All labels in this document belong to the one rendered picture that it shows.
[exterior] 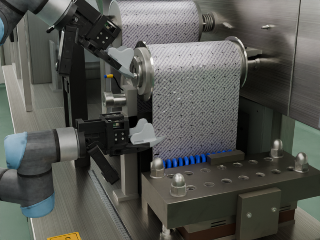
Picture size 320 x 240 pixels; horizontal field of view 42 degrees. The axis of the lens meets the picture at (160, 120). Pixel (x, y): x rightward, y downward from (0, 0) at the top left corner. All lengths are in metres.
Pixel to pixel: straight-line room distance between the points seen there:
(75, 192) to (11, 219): 1.76
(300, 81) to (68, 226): 0.65
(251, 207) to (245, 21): 0.53
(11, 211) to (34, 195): 2.08
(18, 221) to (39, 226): 1.84
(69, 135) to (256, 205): 0.44
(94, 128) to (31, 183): 0.18
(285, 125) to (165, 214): 0.63
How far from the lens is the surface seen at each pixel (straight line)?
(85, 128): 0.94
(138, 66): 0.99
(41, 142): 0.92
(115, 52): 0.95
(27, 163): 0.93
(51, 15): 0.91
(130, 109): 1.05
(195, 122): 1.05
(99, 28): 0.92
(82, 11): 0.93
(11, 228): 2.85
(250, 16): 1.19
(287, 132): 1.40
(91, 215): 1.09
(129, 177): 1.12
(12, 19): 0.91
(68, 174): 1.31
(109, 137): 0.94
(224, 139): 1.10
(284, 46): 1.07
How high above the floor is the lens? 1.45
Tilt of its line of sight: 18 degrees down
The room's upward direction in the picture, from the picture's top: straight up
